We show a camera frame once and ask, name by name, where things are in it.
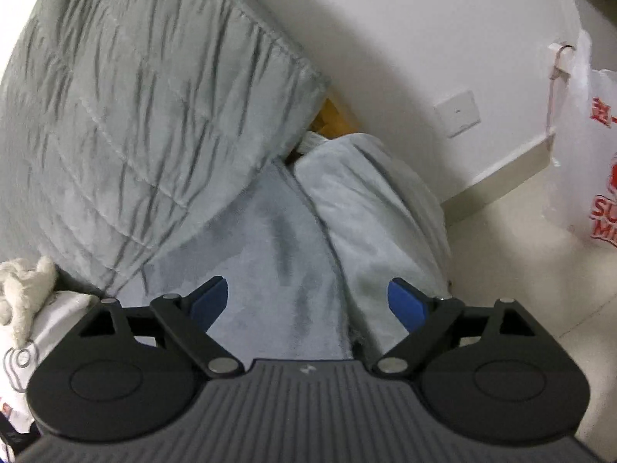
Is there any printed white pillow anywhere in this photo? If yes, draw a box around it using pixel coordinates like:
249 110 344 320
0 291 98 433

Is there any cream plush toy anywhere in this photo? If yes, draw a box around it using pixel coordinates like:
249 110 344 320
1 256 56 348

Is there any dark grey fleece blanket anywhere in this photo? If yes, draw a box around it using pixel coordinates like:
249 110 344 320
118 161 351 365

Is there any white plastic shopping bag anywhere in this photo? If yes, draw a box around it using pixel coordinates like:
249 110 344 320
546 30 616 250

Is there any grey quilted blanket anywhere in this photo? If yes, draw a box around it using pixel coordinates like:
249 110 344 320
1 0 329 295

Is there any white wall socket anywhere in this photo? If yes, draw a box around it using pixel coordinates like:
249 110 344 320
434 89 481 138

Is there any yellow wooden bed frame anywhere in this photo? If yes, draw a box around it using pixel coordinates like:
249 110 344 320
310 98 357 139

